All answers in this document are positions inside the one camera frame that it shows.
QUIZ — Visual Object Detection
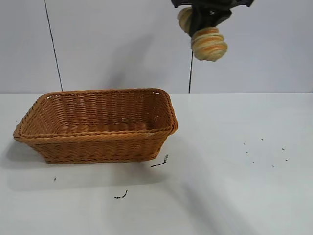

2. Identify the brown woven wicker basket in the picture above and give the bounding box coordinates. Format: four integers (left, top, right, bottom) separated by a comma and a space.
13, 88, 179, 165

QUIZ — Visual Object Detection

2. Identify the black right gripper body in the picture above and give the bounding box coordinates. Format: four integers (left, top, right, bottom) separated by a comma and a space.
170, 0, 256, 11

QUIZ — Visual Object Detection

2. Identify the long striped bread roll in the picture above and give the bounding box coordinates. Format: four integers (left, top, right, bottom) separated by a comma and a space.
177, 7, 229, 62

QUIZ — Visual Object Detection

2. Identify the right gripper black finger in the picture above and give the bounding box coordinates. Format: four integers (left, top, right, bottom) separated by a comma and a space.
201, 8, 232, 30
189, 5, 205, 38

